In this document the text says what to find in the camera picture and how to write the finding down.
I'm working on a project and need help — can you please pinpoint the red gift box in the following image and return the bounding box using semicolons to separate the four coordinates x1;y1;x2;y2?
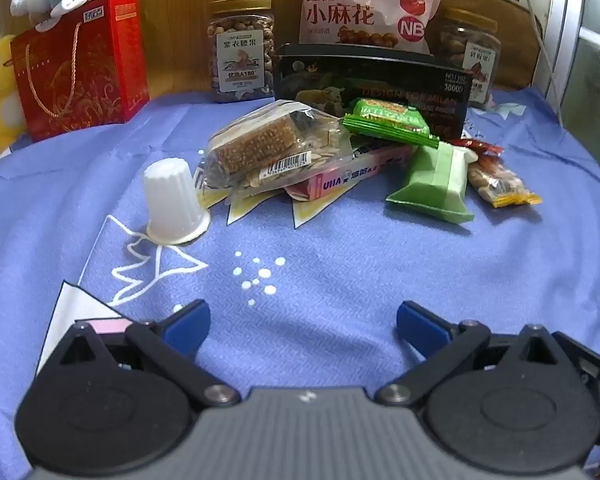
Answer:
10;0;151;142

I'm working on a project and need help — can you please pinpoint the large pink snack bag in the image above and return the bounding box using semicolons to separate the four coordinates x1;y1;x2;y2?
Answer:
286;0;446;56

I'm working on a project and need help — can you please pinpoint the gold lid nut jar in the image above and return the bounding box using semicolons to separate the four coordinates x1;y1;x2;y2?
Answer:
207;0;276;105

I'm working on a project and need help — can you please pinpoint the white window frame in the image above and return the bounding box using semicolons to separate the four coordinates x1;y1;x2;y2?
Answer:
532;0;600;181

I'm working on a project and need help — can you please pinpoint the bright green snack packet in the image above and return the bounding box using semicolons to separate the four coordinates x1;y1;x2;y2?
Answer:
342;97;441;148

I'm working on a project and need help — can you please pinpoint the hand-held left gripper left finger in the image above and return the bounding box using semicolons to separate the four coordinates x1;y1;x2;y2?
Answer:
37;300;241;408

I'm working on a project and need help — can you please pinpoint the clear seed snack packet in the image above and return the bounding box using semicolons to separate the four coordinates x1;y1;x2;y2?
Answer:
227;145;356;198

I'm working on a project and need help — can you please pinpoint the white plastic cup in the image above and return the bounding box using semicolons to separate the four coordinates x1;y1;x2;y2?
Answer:
144;157;212;246

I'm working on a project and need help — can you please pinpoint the white cable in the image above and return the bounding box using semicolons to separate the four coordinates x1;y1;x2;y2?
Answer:
507;0;571;131

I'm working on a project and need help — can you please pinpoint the pink candy box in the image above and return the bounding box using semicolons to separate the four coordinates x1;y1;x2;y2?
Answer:
285;142;416;202

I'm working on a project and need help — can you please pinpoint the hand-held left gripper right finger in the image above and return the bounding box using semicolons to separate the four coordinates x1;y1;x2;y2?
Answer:
376;300;576;408

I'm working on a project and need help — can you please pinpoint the dark tin box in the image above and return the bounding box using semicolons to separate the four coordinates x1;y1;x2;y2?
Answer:
272;42;473;141

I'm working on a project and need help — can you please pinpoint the pale green snack packet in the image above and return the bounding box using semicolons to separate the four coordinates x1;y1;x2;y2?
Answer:
386;141;478;225

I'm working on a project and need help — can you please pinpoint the clear sesame bar packet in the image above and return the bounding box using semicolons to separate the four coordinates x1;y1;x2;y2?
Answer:
200;100;353;196

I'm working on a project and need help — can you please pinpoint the yellow edged peanut packet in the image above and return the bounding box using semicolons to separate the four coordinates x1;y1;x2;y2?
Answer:
452;137;543;209

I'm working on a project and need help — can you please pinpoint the brown label nut jar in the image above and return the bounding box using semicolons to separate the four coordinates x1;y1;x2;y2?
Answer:
432;7;503;111

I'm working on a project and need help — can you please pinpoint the blue printed cloth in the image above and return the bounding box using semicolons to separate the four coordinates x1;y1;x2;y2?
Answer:
0;85;600;480

